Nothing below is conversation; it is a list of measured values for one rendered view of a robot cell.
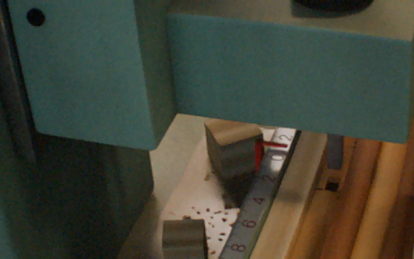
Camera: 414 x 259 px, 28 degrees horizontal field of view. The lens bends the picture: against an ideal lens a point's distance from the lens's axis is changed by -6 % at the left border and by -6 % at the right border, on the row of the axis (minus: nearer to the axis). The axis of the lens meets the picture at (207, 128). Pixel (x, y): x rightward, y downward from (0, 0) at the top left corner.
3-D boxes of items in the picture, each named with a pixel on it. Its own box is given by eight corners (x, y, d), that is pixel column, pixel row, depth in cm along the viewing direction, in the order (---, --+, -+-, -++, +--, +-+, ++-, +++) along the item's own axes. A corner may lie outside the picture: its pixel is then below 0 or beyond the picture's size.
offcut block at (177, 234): (208, 247, 69) (204, 217, 67) (207, 275, 66) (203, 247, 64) (168, 248, 69) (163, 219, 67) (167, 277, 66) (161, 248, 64)
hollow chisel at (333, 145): (340, 170, 52) (341, 105, 49) (326, 169, 52) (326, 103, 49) (343, 161, 53) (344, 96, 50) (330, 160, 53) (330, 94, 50)
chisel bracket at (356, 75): (406, 168, 46) (414, 40, 41) (173, 136, 51) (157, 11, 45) (421, 94, 52) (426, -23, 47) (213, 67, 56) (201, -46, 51)
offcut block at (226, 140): (249, 142, 79) (246, 108, 77) (265, 167, 76) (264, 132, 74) (207, 155, 78) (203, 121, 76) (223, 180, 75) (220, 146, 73)
